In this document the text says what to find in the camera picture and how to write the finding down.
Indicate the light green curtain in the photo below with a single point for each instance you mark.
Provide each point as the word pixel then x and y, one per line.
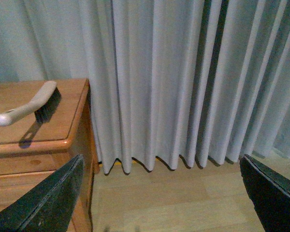
pixel 198 79

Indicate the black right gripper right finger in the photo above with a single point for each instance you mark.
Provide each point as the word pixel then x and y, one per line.
pixel 270 193

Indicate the beige hand brush black bristles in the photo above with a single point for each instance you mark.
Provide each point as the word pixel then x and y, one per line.
pixel 43 105

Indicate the wooden nightstand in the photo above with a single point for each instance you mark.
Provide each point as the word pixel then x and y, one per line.
pixel 30 152

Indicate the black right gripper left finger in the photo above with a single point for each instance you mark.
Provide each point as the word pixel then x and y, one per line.
pixel 49 206

